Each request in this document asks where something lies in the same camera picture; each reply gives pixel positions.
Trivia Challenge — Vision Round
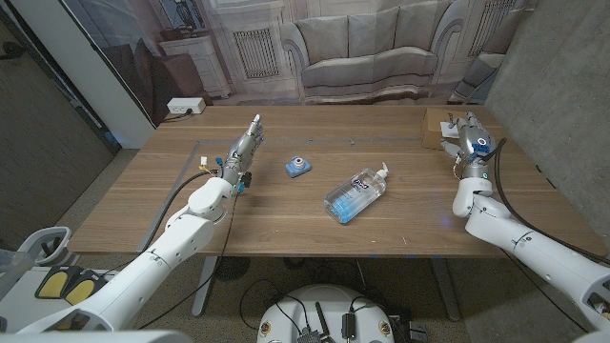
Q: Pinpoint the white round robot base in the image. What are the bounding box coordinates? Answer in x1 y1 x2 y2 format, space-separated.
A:
256 284 396 343

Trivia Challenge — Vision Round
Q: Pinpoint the yellow black foot pedal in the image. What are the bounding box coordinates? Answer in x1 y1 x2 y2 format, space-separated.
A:
35 265 77 300
64 270 112 307

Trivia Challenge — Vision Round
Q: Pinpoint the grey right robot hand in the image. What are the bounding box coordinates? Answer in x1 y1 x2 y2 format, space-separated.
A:
440 111 495 179

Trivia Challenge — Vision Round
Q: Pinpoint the black round floor object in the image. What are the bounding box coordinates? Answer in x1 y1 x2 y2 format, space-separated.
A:
213 256 252 282

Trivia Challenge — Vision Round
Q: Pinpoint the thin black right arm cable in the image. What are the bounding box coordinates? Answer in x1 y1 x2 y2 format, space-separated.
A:
502 250 590 334

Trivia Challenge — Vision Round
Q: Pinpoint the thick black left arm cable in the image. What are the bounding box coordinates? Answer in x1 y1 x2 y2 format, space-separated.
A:
142 170 220 252

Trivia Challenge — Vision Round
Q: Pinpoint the grey metal table leg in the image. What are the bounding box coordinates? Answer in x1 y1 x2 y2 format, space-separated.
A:
428 256 462 323
191 255 218 318

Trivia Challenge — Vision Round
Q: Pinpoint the printed living room backdrop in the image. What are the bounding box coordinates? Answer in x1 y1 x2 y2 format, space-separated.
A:
61 0 539 128

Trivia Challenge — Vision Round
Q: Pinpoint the black adapter on base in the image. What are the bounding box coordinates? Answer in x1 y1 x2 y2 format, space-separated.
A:
340 312 356 340

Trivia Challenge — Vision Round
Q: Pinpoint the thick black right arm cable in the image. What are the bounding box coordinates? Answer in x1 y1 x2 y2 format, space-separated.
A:
493 137 610 266

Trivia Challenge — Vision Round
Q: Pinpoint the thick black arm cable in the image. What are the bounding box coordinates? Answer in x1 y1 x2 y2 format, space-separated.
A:
142 170 220 252
493 137 610 266

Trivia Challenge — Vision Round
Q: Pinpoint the white power strip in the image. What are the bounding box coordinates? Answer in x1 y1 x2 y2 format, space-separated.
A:
166 96 207 115

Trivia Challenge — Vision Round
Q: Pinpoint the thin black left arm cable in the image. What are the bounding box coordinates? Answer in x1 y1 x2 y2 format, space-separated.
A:
137 190 239 331

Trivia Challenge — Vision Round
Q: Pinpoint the clear pump dispenser bottle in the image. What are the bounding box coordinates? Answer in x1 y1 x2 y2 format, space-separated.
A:
323 162 390 225

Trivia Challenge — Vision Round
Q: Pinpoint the black looped floor cable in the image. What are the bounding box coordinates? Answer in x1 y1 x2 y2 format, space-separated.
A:
237 278 306 333

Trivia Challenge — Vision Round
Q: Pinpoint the blue toy camera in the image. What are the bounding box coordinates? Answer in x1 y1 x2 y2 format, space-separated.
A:
285 155 313 179

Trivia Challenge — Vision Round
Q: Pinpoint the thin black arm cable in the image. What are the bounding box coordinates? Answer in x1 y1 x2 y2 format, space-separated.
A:
137 190 239 331
502 250 590 334

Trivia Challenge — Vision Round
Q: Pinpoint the white grey hollow stand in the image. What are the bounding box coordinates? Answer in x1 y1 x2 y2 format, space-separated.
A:
17 226 72 267

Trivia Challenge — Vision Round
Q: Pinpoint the brown cardboard box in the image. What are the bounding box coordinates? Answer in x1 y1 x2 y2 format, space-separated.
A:
420 107 471 151

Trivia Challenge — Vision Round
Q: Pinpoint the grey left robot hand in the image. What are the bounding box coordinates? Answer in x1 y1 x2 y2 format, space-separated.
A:
219 113 265 187

